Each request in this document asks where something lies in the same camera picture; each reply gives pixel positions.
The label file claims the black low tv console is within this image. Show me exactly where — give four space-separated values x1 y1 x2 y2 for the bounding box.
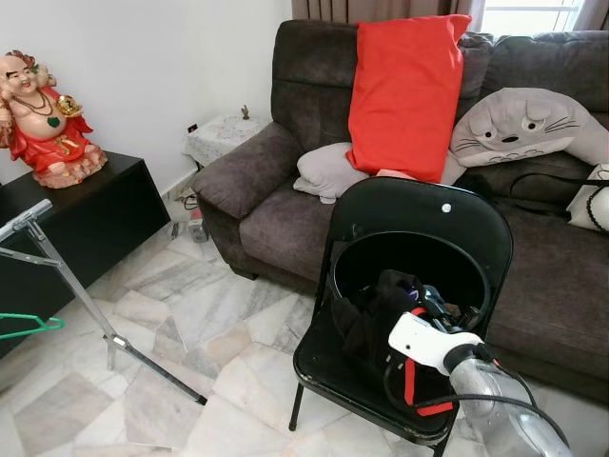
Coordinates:
0 150 173 361

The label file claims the dark brown fabric sofa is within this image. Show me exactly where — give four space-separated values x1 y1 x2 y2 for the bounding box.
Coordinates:
192 19 609 406

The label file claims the bright window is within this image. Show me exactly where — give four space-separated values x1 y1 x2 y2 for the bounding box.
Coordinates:
473 0 583 37

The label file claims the grey totoro face cushion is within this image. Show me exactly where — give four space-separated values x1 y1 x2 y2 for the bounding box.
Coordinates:
449 87 609 169

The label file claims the black garment with red trim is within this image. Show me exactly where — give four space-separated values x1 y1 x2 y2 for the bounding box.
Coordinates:
338 268 481 418

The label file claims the red laughing buddha statue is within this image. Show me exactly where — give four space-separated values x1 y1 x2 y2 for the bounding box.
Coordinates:
0 50 108 189

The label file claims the white bag with black beads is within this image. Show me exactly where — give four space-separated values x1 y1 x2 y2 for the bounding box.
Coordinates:
568 164 609 233

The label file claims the green plastic clothes hanger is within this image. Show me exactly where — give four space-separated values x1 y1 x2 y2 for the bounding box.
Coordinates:
0 314 66 341

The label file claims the red pillow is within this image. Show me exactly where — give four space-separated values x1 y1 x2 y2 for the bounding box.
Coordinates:
344 13 473 183

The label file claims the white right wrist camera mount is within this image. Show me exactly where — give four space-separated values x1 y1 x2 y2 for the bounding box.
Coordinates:
387 308 486 374

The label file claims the silver metal clothes rack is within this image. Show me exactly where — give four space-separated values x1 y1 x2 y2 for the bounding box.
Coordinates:
0 198 209 407

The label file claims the lace covered side table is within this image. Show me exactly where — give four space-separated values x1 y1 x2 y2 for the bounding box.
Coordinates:
183 112 260 172

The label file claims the black strap loop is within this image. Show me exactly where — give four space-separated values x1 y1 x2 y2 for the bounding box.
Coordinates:
455 164 599 222

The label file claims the plain grey cushion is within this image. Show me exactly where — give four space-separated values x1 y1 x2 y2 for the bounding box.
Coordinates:
293 143 372 205

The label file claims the black metal folding chair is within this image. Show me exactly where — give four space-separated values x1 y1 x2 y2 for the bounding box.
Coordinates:
291 175 516 448

